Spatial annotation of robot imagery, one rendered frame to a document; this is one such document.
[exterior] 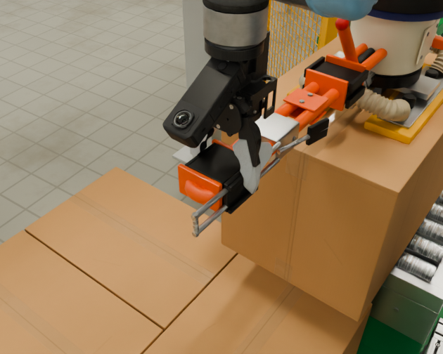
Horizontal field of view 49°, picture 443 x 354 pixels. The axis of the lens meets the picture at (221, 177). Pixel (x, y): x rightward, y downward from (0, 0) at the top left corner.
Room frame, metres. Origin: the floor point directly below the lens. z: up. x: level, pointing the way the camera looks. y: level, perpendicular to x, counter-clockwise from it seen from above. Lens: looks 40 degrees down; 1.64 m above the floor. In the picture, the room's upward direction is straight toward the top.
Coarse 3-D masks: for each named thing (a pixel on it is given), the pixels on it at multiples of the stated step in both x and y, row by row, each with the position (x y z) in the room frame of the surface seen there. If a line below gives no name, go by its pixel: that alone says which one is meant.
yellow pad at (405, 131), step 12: (420, 72) 1.05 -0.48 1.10; (432, 72) 1.00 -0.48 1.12; (396, 96) 0.94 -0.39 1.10; (408, 96) 0.89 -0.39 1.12; (432, 96) 0.94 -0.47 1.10; (420, 108) 0.89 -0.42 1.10; (432, 108) 0.89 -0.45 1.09; (372, 120) 0.85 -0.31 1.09; (384, 120) 0.85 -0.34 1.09; (408, 120) 0.84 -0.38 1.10; (420, 120) 0.85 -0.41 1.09; (384, 132) 0.82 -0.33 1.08; (396, 132) 0.81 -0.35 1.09; (408, 132) 0.80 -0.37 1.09
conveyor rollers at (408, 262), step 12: (432, 216) 1.15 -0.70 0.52; (420, 228) 1.08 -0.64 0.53; (432, 228) 1.07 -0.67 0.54; (420, 240) 1.01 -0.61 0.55; (420, 252) 0.99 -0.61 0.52; (432, 252) 0.97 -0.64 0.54; (396, 264) 0.94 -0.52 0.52; (408, 264) 0.93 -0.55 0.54; (420, 264) 0.92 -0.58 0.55; (420, 276) 0.90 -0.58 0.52; (432, 276) 0.89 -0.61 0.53
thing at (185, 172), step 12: (216, 144) 0.58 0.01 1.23; (204, 156) 0.55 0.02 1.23; (216, 156) 0.55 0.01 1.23; (228, 156) 0.55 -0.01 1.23; (180, 168) 0.52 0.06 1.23; (192, 168) 0.52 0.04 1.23; (204, 168) 0.52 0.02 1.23; (216, 168) 0.52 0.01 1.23; (228, 168) 0.52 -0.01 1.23; (180, 180) 0.52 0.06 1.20; (192, 180) 0.51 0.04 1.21; (204, 180) 0.50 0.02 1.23; (216, 180) 0.49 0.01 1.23; (216, 192) 0.48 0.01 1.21; (216, 204) 0.48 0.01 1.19
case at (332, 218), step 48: (336, 48) 1.23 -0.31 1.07; (384, 96) 0.98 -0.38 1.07; (336, 144) 0.79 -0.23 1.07; (384, 144) 0.79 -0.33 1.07; (432, 144) 0.79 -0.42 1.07; (288, 192) 0.77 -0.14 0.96; (336, 192) 0.71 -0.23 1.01; (384, 192) 0.66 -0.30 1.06; (432, 192) 0.96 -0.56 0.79; (240, 240) 0.84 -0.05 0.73; (288, 240) 0.76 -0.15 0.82; (336, 240) 0.70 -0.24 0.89; (384, 240) 0.64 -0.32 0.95; (336, 288) 0.68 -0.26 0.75
